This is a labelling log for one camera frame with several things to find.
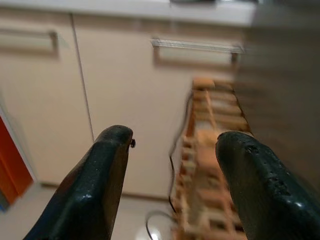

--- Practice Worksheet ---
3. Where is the beige cabinet door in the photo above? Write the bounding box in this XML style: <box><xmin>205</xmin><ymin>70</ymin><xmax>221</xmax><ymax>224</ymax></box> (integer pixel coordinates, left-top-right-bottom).
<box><xmin>0</xmin><ymin>12</ymin><xmax>95</xmax><ymax>187</ymax></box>
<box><xmin>71</xmin><ymin>14</ymin><xmax>244</xmax><ymax>200</ymax></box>

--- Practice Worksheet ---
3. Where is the wooden slatted rack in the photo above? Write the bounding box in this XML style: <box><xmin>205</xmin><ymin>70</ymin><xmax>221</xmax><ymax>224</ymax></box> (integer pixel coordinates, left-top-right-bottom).
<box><xmin>172</xmin><ymin>77</ymin><xmax>253</xmax><ymax>240</ymax></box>

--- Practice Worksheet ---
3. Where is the thin black floor cable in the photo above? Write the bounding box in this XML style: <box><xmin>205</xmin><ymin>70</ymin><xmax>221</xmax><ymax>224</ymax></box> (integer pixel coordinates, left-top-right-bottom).
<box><xmin>144</xmin><ymin>92</ymin><xmax>195</xmax><ymax>240</ymax></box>

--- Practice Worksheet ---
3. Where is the orange panel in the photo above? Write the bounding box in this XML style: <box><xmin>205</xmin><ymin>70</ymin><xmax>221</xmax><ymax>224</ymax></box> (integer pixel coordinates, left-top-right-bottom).
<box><xmin>0</xmin><ymin>109</ymin><xmax>35</xmax><ymax>208</ymax></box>

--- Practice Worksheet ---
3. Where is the white kitchen countertop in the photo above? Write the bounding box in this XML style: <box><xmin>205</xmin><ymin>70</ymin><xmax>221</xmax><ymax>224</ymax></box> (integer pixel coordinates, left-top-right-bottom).
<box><xmin>0</xmin><ymin>0</ymin><xmax>256</xmax><ymax>28</ymax></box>

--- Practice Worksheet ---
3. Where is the silver bar cabinet handle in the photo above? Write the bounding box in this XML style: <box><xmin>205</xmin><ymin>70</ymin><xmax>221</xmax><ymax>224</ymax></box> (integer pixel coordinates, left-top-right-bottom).
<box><xmin>0</xmin><ymin>27</ymin><xmax>60</xmax><ymax>55</ymax></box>
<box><xmin>150</xmin><ymin>37</ymin><xmax>245</xmax><ymax>70</ymax></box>

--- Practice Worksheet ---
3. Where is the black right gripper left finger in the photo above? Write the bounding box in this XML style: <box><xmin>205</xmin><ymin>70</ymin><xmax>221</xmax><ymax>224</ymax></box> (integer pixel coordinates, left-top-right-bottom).
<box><xmin>24</xmin><ymin>124</ymin><xmax>137</xmax><ymax>240</ymax></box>

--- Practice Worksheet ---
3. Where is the grey fridge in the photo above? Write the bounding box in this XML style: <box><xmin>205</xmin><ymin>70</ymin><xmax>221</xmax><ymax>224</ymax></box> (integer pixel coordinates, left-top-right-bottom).
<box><xmin>234</xmin><ymin>4</ymin><xmax>320</xmax><ymax>196</ymax></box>

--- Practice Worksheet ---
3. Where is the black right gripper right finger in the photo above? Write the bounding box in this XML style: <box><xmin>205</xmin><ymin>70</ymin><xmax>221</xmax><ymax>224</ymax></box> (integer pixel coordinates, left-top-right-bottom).
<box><xmin>215</xmin><ymin>131</ymin><xmax>320</xmax><ymax>240</ymax></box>

